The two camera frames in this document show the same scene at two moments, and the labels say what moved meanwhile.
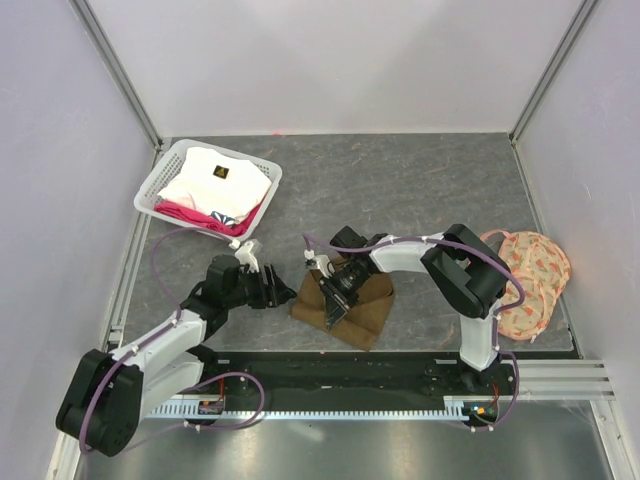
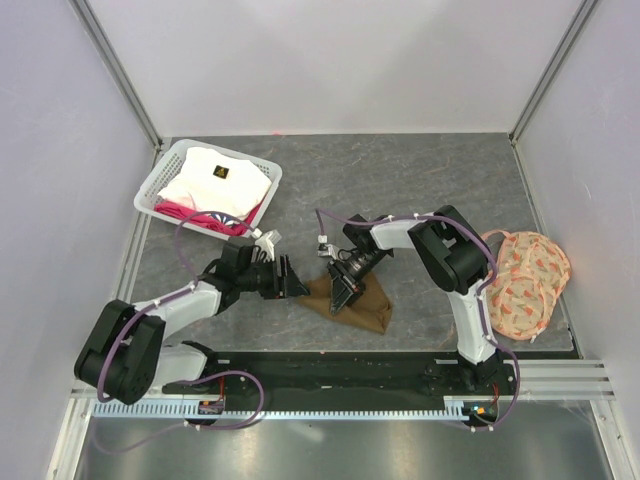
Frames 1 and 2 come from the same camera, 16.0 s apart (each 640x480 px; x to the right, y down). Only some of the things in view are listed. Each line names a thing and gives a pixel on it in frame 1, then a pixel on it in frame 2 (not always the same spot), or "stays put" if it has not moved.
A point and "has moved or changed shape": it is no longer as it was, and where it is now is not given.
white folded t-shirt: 216,182 stays put
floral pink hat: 543,268 stays put
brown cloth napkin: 363,317 has moved or changed shape
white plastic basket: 146,201 stays put
